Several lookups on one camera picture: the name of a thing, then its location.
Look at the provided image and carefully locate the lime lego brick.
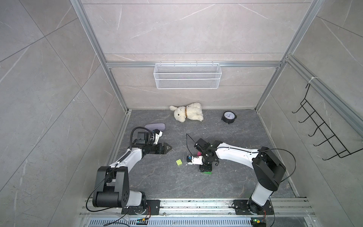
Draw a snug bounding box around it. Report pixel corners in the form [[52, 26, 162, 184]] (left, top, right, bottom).
[[176, 159, 182, 166]]

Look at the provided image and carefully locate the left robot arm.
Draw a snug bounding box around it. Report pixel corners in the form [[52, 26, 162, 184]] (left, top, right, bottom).
[[86, 142, 173, 216]]

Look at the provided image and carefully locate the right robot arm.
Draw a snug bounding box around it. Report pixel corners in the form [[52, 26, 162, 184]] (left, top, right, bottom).
[[187, 139, 286, 215]]

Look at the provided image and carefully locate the white plush dog toy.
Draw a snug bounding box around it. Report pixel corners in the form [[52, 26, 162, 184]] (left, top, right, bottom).
[[169, 103, 204, 123]]

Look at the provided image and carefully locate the black round clock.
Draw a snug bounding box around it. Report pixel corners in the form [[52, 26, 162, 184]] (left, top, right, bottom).
[[221, 111, 237, 124]]

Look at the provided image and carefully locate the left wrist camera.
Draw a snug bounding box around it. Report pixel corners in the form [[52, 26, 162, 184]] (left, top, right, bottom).
[[151, 129, 163, 145]]

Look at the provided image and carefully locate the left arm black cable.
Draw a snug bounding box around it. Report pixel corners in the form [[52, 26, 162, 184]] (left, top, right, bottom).
[[129, 126, 154, 149]]

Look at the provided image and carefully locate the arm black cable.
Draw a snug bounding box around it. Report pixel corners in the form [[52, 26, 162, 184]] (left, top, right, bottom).
[[129, 126, 154, 149], [260, 148, 297, 183]]

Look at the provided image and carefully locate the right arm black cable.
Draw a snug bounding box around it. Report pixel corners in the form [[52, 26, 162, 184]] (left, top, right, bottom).
[[260, 148, 297, 183]]

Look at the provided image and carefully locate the white wire mesh basket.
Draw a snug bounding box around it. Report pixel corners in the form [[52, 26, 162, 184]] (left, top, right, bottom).
[[153, 63, 222, 89]]

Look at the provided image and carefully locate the white vented cable tray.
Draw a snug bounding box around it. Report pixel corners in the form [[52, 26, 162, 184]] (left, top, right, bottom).
[[87, 217, 252, 227]]

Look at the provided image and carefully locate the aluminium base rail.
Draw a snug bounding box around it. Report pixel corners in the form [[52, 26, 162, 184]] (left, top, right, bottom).
[[76, 198, 315, 218]]

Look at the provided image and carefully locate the black wall hook rack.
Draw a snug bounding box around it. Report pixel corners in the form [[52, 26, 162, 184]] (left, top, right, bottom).
[[292, 83, 363, 161]]

